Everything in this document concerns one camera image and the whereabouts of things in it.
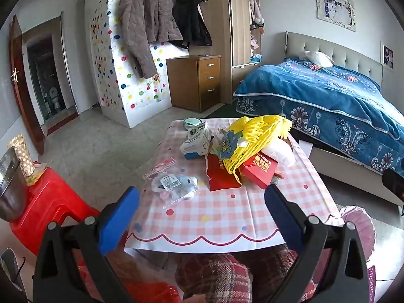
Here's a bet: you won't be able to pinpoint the small wall picture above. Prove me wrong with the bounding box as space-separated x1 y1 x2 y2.
382 45 395 69

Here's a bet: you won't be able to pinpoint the metal bucket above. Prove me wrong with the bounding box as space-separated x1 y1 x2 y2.
0 147 29 221

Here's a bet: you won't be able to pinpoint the white tissue pack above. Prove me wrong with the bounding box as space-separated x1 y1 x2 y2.
180 122 213 160

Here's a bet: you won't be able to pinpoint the blue cloud-shaped label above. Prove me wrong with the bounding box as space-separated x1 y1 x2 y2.
218 131 242 160

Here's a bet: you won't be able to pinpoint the red cardboard box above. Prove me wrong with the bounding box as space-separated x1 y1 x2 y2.
241 153 279 188

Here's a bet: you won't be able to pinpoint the person's plaid trouser legs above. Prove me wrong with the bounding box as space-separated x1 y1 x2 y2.
175 243 316 303

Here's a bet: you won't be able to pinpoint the black jacket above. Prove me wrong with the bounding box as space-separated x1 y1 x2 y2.
172 0 213 49

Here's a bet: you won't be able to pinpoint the wooden drawer cabinet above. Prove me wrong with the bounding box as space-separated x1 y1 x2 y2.
166 55 221 112

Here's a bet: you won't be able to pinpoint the clear bag with red strip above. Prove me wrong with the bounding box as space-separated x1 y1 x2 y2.
143 157 175 180

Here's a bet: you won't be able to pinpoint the clear bag of small parts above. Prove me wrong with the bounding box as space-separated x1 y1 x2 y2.
151 173 200 209

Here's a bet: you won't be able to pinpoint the gold patterned cup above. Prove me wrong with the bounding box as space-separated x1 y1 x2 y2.
8 134 36 185

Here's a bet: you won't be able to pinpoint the brown wooden door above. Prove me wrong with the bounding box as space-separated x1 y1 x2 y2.
9 15 45 156

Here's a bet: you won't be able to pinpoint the red plastic stool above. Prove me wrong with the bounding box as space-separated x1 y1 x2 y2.
9 164 102 256

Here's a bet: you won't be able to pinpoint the wooden wardrobe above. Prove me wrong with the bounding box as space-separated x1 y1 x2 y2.
183 0 262 105

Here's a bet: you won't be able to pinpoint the red plastic bag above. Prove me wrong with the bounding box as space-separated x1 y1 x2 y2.
76 256 183 303

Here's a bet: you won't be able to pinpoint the round green tin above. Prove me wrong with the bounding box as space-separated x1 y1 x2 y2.
184 117 205 130

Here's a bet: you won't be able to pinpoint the white cloth bundle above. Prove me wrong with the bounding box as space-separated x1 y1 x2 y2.
262 139 295 167

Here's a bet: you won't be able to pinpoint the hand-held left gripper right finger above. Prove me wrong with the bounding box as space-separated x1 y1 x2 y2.
264 184 370 303

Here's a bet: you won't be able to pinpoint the bed with grey headboard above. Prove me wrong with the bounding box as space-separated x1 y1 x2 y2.
234 32 404 209

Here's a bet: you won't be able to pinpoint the wall poster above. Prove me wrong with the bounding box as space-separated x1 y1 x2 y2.
314 0 357 32

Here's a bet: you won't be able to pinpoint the polka dot white cabinet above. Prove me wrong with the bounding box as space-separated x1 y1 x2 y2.
90 0 172 129

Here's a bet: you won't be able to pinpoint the yellow foam net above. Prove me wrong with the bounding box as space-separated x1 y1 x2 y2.
218 115 292 185

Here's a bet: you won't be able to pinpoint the white toilet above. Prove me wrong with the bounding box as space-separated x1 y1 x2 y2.
47 87 62 112

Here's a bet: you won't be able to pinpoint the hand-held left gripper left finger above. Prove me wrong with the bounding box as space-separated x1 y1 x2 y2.
33 186 141 303

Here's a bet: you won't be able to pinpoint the pink frilly basket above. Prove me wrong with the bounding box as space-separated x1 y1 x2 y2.
339 205 377 303

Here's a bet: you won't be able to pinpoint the table with checkered cloth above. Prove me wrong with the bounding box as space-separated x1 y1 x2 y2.
124 118 344 255

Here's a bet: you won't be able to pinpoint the brown quilted jacket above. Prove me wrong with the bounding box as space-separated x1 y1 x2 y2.
117 0 184 79

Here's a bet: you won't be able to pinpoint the red paper envelope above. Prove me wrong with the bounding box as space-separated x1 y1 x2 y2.
207 153 243 192

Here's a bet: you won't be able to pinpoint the white pillow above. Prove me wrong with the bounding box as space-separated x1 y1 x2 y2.
298 50 334 67

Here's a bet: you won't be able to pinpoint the blue floral blanket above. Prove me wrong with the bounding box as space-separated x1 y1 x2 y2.
234 57 404 174

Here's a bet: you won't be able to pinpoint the pink hanging garment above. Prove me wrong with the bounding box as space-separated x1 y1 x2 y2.
248 0 264 26

